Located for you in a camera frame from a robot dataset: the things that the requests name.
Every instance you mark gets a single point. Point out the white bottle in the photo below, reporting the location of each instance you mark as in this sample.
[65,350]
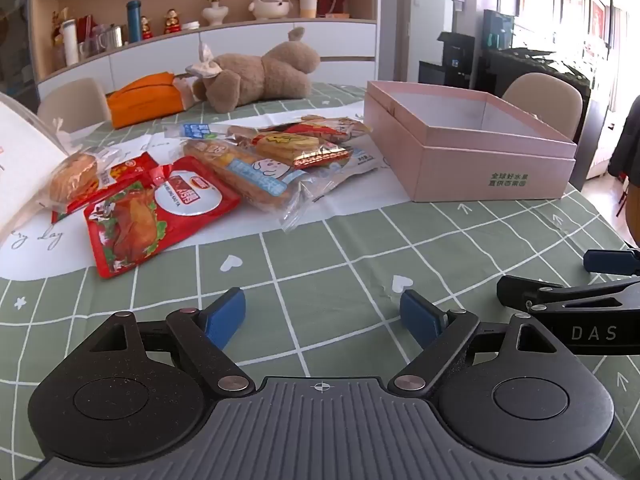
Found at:
[70,42]

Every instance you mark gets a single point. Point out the yellow-red ball snack packet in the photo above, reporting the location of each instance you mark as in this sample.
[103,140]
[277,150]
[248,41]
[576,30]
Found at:
[330,127]

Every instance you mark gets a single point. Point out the bread bun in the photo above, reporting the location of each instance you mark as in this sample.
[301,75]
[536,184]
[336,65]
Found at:
[72,177]

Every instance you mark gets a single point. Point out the blue thermos bottle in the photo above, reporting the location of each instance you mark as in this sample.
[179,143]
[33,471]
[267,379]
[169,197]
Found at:
[134,22]

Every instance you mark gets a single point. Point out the small red snack packet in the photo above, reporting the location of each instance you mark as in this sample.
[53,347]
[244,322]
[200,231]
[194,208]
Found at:
[132,165]

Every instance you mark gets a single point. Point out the black water dispenser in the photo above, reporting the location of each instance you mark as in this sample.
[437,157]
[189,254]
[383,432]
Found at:
[450,60]

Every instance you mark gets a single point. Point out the white printed table runner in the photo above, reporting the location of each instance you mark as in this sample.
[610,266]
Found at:
[240,225]

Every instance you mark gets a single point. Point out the red yellow figurine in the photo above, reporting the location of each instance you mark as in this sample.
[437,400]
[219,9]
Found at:
[172,22]
[146,29]

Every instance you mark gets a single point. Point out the person's right forearm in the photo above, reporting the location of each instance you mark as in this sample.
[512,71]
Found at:
[634,210]

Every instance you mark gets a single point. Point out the black fish tank cabinet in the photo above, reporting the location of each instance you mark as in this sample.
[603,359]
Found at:
[530,65]

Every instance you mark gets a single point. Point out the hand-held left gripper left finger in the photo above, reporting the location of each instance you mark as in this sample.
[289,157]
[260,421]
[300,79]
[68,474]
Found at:
[227,312]

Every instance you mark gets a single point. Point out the white rabbit-shaped pot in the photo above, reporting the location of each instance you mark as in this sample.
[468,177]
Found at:
[270,5]

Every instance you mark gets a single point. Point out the chocolate cake blue-end packet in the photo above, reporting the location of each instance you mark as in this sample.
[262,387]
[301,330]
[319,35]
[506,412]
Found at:
[197,131]

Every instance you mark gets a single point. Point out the brown teddy bear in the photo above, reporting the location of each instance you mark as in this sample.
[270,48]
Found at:
[270,75]

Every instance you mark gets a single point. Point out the white sideboard cabinet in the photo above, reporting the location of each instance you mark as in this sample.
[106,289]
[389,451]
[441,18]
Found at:
[330,40]

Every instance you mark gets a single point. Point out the red chicken leg packet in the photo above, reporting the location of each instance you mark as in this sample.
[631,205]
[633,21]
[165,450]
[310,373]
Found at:
[145,225]

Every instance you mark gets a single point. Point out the dark glass cabinet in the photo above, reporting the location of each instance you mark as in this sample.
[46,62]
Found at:
[15,35]

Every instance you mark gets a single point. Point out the yellow cracker packet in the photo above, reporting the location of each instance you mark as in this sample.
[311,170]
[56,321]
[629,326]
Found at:
[295,147]

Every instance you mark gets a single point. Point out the white gift bag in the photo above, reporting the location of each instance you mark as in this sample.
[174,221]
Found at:
[20,160]

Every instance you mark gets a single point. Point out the white vase with flowers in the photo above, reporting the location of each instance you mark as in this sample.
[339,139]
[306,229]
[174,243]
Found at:
[215,12]

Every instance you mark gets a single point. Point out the long bread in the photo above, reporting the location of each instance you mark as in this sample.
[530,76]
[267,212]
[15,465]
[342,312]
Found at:
[235,167]

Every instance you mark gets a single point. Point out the beige chair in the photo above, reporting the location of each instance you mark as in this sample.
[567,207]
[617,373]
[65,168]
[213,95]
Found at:
[70,105]
[545,100]

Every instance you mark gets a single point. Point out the pink cardboard box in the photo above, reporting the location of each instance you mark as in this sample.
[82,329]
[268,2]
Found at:
[450,170]

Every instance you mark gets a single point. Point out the orange tissue pouch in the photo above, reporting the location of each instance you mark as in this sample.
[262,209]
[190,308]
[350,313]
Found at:
[145,100]

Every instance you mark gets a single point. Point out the steel cup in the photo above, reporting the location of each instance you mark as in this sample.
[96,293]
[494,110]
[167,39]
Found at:
[114,37]

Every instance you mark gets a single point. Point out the green checked tablecloth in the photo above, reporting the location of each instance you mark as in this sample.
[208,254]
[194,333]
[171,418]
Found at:
[350,270]

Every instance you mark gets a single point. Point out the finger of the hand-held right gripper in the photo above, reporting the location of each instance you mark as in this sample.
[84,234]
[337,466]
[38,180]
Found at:
[525,290]
[610,261]

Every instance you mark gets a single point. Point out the glass mug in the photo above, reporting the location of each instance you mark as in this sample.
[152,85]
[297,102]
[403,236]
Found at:
[90,46]

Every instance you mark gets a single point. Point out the cream cup with lid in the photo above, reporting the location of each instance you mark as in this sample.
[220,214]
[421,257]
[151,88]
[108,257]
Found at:
[307,4]

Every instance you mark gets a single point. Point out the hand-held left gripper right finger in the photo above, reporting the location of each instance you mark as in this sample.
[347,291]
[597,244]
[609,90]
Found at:
[417,315]

